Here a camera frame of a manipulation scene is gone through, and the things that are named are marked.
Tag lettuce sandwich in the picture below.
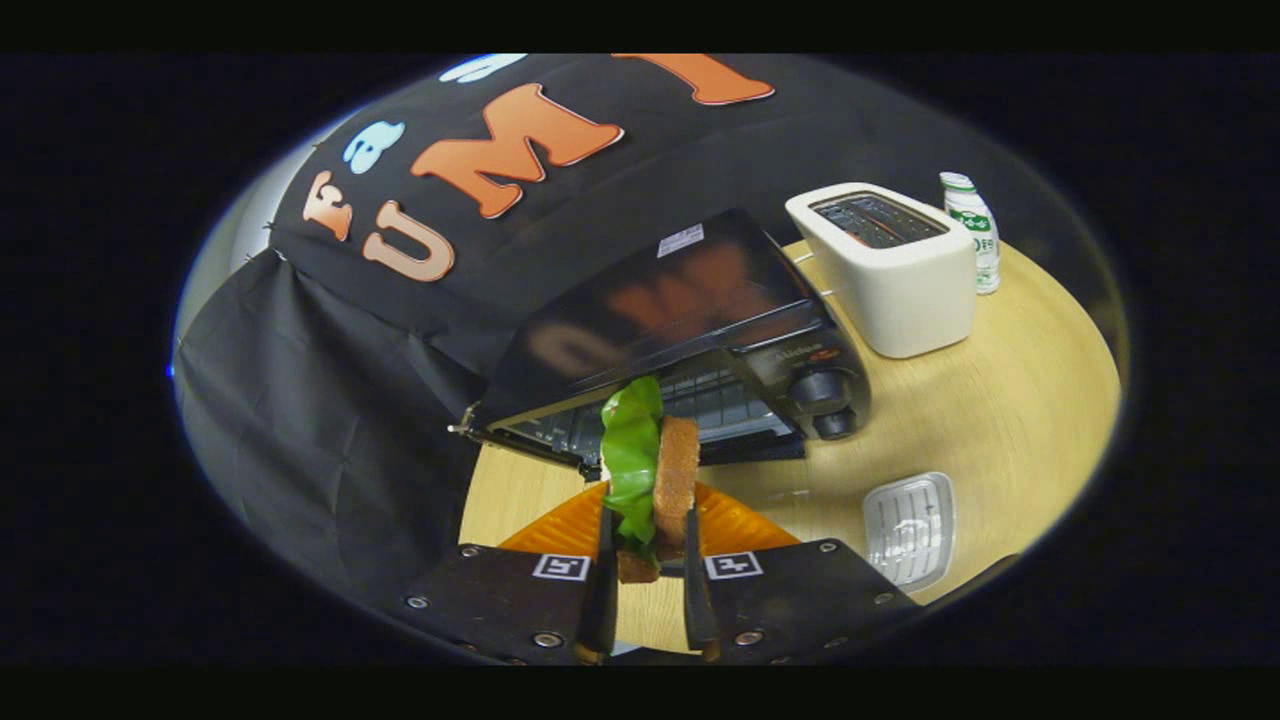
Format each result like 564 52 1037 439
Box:
598 375 703 586

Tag white pop-up toaster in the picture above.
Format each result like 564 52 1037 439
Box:
785 182 979 359

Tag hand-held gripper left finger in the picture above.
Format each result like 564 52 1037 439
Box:
398 480 621 666

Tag black toaster oven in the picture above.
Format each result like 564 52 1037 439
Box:
450 208 873 476

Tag black backdrop cloth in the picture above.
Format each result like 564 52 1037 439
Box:
172 54 1001 621

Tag white ribbed tray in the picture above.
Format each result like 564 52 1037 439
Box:
862 472 957 593

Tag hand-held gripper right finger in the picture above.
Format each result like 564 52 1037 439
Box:
683 480 921 666

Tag white bottle with green label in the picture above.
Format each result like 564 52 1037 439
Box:
938 172 1002 296

